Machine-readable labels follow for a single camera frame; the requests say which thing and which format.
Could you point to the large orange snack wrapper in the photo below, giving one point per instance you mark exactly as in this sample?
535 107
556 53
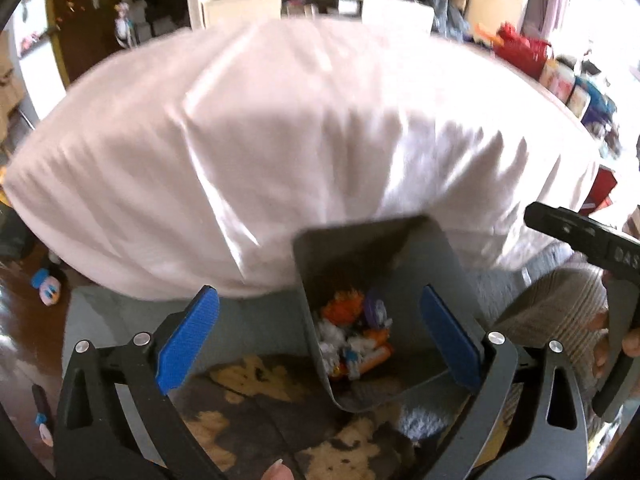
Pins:
342 307

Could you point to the cream television cabinet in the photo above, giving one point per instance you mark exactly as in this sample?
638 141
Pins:
240 10

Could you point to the grey mat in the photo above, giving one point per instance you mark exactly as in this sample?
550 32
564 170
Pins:
175 310

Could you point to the person's beige knit clothing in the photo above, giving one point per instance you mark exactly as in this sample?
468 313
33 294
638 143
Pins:
555 320

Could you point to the silver foil wrapper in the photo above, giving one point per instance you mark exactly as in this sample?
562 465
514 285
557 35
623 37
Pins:
327 334

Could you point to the red box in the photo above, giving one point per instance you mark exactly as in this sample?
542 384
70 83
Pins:
600 189

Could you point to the duck plush toy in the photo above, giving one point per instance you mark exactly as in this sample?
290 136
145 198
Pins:
46 286

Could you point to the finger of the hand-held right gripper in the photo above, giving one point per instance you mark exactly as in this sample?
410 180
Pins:
560 222

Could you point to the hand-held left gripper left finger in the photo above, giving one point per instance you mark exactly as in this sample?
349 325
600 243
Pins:
192 332

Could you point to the short white canister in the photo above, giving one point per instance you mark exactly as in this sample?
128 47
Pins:
577 97

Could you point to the dark brown door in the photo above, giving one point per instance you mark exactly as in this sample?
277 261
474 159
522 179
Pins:
85 25

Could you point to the red plastic basket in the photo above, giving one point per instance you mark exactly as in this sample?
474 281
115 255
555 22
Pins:
522 50

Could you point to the pale pink satin tablecloth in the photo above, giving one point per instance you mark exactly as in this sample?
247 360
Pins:
300 150

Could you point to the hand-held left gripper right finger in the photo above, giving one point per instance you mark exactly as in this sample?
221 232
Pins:
447 332

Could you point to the small duck figure toy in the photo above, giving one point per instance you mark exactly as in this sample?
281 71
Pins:
42 415

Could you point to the blue grey cloth heap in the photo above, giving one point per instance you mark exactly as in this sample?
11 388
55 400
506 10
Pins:
447 15

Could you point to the brown yellow patterned rug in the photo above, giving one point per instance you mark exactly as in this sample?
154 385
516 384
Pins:
280 410

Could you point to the orange candy tube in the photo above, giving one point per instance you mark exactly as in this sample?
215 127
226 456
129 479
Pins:
375 358

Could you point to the person's right hand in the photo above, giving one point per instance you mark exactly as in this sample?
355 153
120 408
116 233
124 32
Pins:
597 340

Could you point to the tall white canister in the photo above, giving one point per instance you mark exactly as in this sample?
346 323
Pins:
555 80

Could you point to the small doll figure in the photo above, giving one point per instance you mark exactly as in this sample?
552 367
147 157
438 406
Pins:
124 25

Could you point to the purple snack wrapper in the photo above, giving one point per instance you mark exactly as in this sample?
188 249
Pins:
374 307

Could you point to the grey square bin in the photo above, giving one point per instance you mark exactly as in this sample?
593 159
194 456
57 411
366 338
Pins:
350 255

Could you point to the person's left hand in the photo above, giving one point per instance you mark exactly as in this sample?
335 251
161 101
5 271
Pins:
279 472

